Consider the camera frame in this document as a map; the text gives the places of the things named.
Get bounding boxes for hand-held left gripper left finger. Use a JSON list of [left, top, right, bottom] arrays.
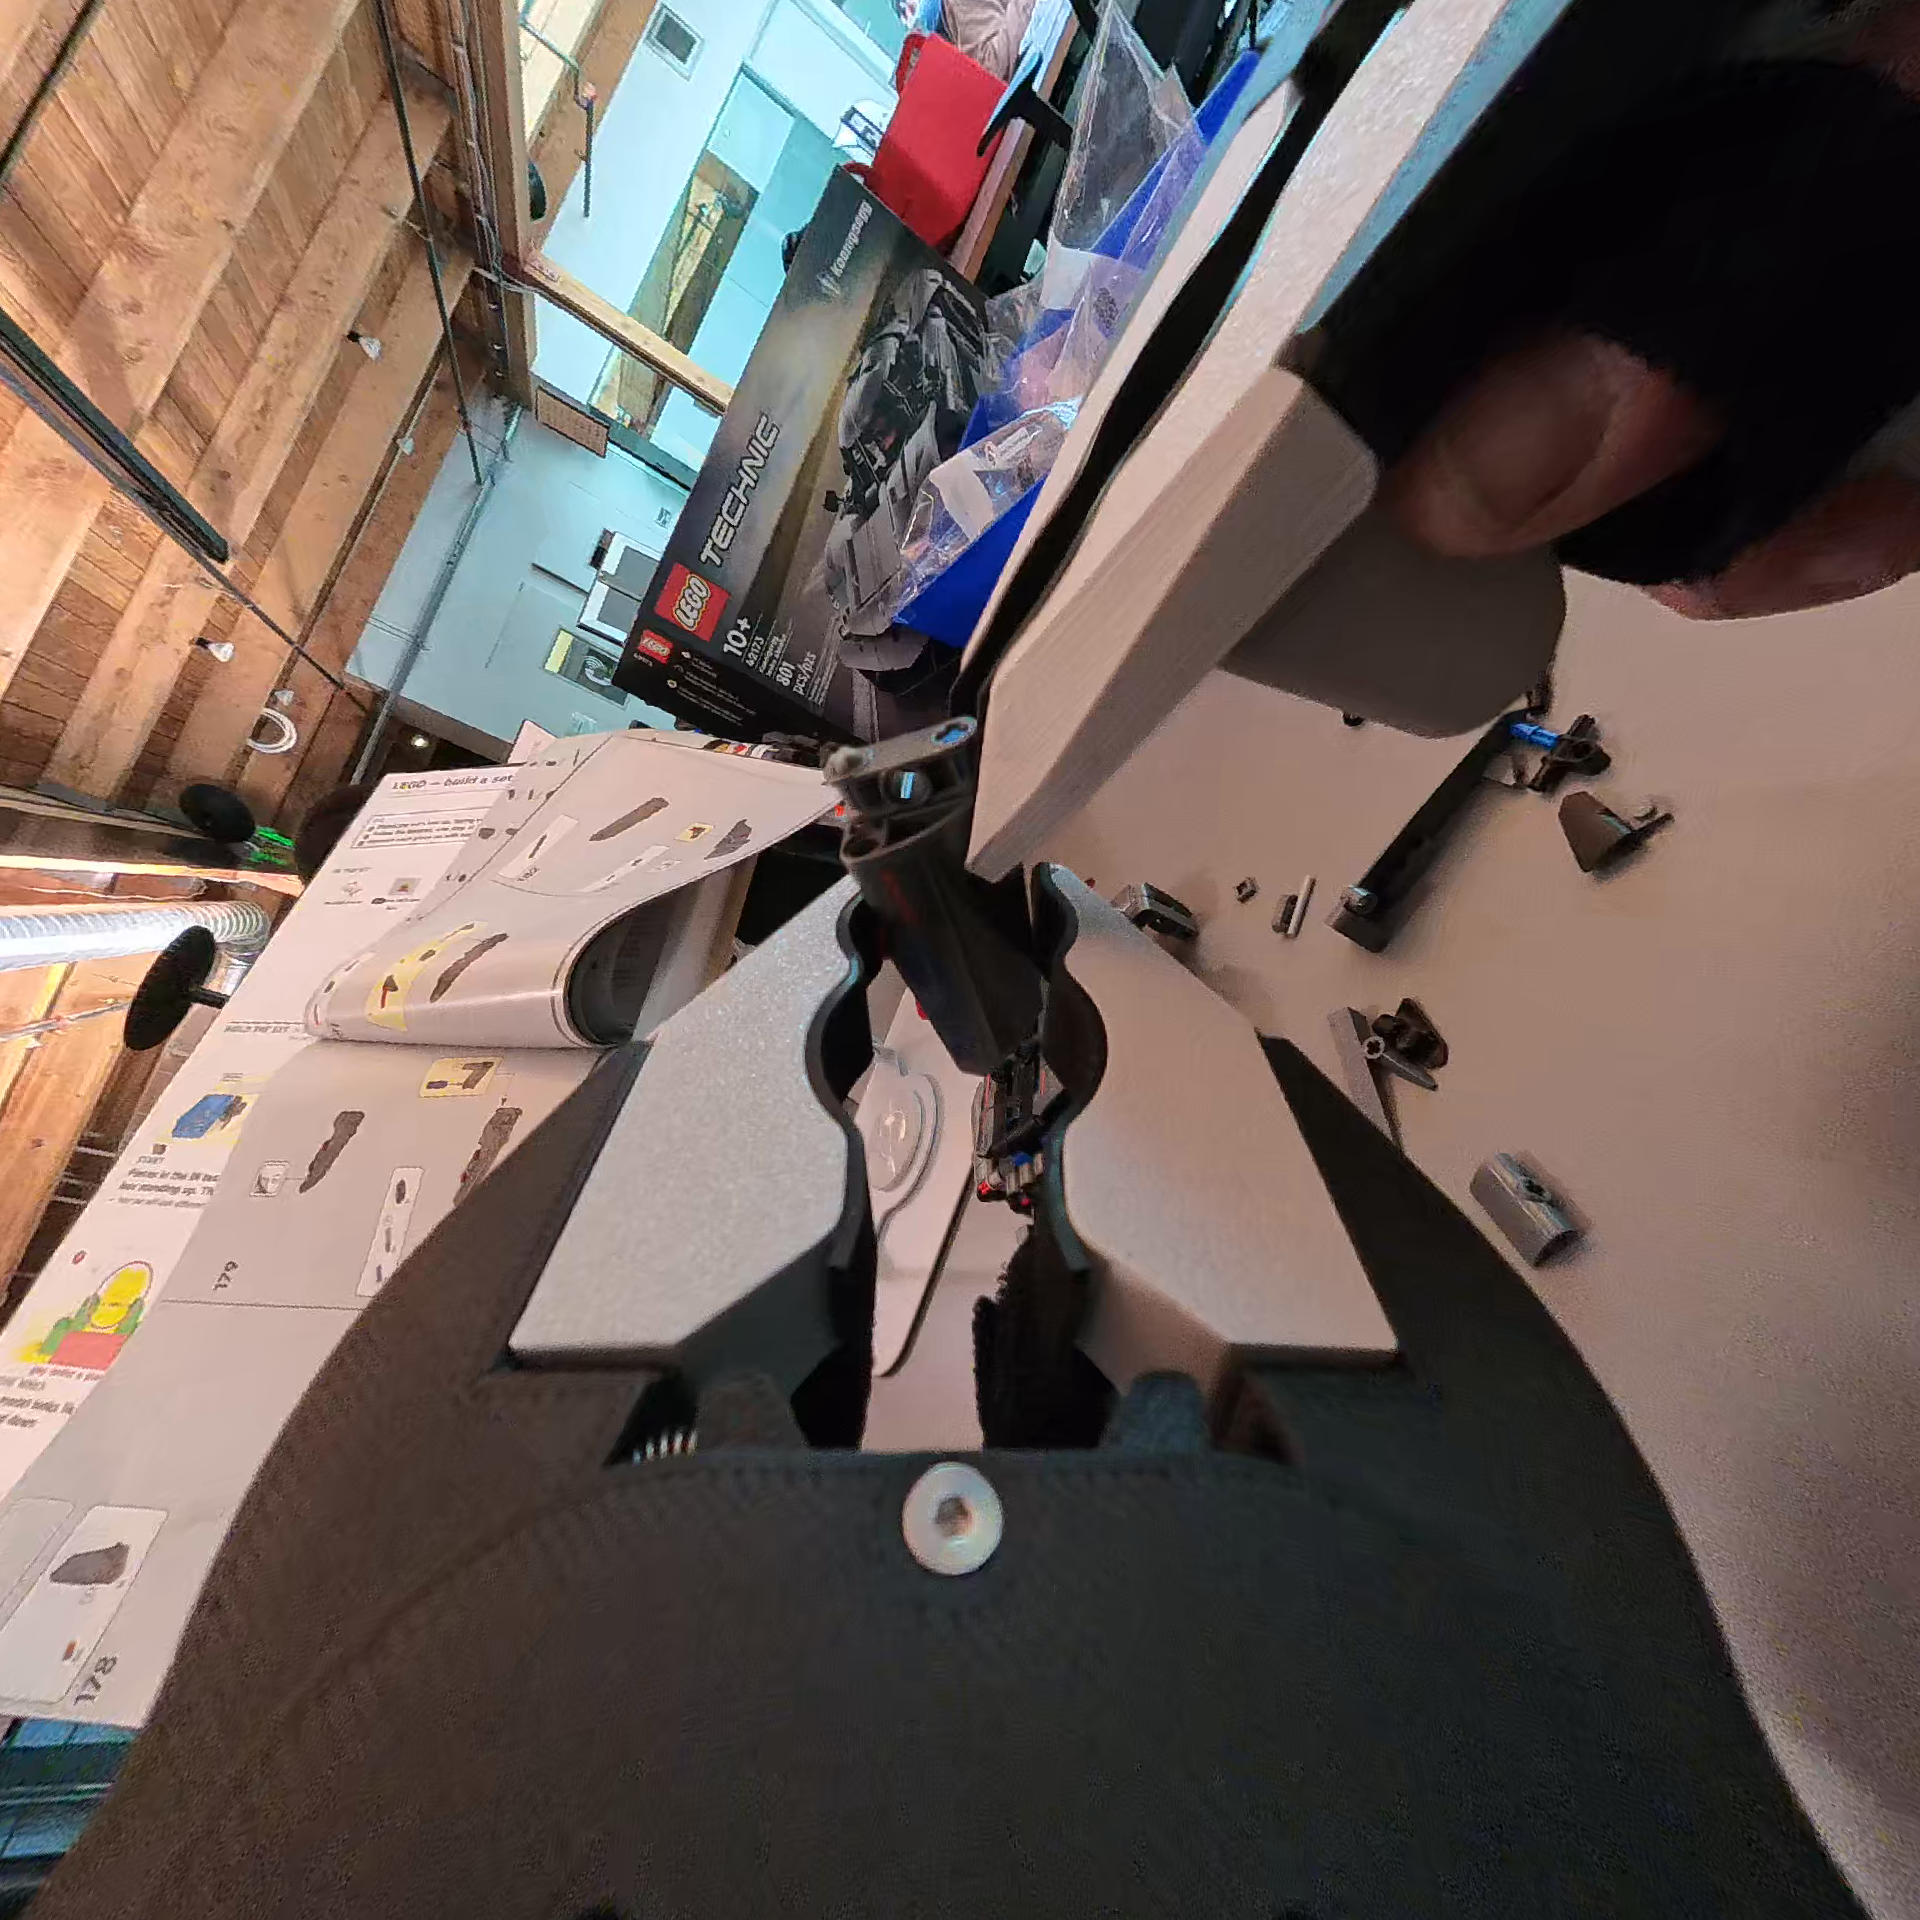
[[511, 871, 887, 1449]]

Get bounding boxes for dark grey lego wedge panel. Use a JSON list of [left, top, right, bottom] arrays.
[[822, 715, 1054, 1078]]

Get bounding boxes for blue plastic storage bin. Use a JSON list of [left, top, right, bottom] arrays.
[[889, 42, 1265, 649]]

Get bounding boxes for black lego set box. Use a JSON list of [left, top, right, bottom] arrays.
[[610, 160, 994, 748]]

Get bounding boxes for lego instruction booklet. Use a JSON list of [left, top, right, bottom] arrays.
[[0, 727, 846, 1729]]

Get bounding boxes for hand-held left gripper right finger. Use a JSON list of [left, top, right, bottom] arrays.
[[977, 863, 1402, 1449]]

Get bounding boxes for dark grey lego fin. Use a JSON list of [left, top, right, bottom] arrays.
[[1555, 788, 1675, 876]]

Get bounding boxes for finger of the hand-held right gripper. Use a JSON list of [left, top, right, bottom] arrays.
[[964, 0, 1580, 884], [950, 0, 1420, 706]]

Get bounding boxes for white book stand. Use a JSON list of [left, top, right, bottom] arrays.
[[854, 983, 980, 1377]]

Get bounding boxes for lego car model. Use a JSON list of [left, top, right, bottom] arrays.
[[969, 1048, 1056, 1211]]

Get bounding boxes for red chair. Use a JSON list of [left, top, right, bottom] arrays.
[[863, 27, 1011, 252]]

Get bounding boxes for black lego connector blue pin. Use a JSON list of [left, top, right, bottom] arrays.
[[1507, 712, 1616, 798]]

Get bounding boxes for person's right hand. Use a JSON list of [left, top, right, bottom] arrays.
[[1388, 0, 1920, 624]]

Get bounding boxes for long dark grey lego beam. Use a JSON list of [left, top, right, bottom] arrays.
[[1326, 718, 1519, 956]]

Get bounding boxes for pile of clear plastic bags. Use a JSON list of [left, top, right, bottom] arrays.
[[897, 0, 1220, 590]]

